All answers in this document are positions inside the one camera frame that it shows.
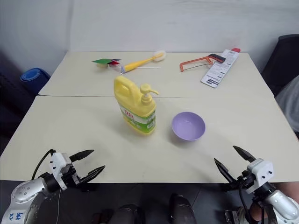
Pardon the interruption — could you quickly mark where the blue rolled foam mat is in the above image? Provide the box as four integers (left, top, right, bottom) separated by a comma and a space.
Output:
19, 67, 52, 83

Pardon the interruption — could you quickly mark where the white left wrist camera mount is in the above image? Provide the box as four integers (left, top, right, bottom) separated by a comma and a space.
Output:
48, 152, 73, 190

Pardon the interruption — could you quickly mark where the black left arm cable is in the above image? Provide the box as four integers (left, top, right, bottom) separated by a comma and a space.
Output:
31, 149, 56, 182

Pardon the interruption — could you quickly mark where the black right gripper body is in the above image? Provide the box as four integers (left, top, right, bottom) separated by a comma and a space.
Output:
229, 170, 256, 193

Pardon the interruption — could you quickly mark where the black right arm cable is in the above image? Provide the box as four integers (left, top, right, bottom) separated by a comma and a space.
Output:
238, 184, 269, 224

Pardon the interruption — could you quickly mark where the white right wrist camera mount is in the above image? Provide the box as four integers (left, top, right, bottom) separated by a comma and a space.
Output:
245, 158, 274, 195

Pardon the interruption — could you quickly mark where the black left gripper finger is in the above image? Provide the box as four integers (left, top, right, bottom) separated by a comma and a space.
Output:
70, 149, 95, 163
80, 165, 107, 185

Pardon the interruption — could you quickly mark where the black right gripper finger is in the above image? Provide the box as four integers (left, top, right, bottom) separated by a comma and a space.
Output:
233, 145, 257, 163
214, 158, 237, 186

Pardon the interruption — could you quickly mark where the black chair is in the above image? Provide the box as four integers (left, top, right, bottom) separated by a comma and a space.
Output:
261, 34, 299, 98

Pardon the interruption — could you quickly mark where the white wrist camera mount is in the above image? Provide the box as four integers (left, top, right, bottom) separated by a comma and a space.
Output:
48, 152, 73, 190
245, 158, 274, 195

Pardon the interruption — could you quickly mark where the thin white wire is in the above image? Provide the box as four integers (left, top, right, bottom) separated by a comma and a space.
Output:
56, 188, 62, 224

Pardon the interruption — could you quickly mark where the person in grey clothing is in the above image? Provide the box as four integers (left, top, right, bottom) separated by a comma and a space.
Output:
275, 75, 299, 142

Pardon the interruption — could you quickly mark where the orange hacksaw black handle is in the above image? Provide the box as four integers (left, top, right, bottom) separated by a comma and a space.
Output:
179, 53, 227, 73

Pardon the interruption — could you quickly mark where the colourful paper pinwheel white stick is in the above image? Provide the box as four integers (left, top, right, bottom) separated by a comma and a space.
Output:
91, 57, 161, 70

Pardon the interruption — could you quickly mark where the purple plastic bowl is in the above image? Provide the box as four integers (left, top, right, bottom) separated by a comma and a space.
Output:
171, 112, 206, 142

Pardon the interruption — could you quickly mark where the yellow pump soap bottle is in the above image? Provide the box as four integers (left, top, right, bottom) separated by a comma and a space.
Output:
114, 76, 160, 137

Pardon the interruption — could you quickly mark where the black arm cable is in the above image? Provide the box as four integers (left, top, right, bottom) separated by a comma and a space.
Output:
31, 149, 56, 182
238, 184, 269, 224

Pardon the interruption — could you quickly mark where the yellow bottle brush white sponge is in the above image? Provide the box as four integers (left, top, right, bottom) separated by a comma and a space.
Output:
120, 49, 168, 76

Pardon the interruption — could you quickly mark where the white printed packaging card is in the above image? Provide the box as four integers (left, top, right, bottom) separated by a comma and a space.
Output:
200, 47, 242, 90

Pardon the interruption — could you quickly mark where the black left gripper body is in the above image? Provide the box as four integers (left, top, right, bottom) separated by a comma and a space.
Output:
61, 161, 83, 188

